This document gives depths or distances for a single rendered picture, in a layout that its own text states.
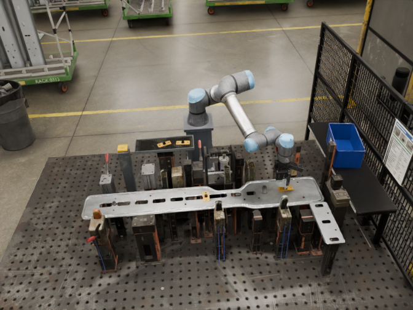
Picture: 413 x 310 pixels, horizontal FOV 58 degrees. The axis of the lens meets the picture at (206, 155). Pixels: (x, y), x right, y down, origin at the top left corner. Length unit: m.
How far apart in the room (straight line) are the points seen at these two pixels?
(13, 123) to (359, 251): 3.73
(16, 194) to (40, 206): 1.39
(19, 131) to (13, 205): 1.00
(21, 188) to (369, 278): 3.32
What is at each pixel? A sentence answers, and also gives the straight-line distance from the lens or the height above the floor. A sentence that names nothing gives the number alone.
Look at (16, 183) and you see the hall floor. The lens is 4.35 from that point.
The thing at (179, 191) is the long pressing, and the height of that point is 1.00.
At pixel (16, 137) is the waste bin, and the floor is 0.18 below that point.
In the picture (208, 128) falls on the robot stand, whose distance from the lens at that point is 2.55.
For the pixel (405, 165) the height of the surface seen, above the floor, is 1.28.
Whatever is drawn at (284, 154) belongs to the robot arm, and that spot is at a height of 1.29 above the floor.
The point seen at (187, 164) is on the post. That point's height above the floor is 1.10.
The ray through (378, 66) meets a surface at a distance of 4.47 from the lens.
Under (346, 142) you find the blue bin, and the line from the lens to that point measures 2.64.
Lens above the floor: 2.50
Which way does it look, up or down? 37 degrees down
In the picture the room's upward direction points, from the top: 3 degrees counter-clockwise
